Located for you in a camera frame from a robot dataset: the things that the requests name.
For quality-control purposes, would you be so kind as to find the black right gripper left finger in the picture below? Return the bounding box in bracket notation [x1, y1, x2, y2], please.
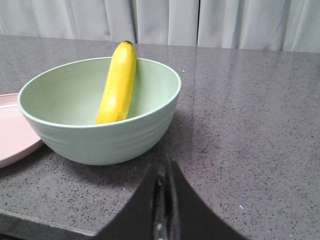
[93, 164, 158, 240]

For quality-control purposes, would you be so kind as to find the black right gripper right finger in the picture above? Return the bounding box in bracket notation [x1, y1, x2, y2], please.
[164, 158, 246, 240]

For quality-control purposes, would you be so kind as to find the yellow banana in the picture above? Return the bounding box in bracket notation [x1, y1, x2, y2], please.
[95, 41, 137, 125]

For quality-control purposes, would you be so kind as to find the green bowl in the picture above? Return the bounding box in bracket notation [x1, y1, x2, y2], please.
[17, 57, 182, 166]

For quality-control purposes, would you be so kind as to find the pink plate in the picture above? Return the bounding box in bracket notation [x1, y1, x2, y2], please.
[0, 93, 44, 168]

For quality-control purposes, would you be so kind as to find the white curtain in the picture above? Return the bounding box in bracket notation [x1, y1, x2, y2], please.
[0, 0, 320, 53]

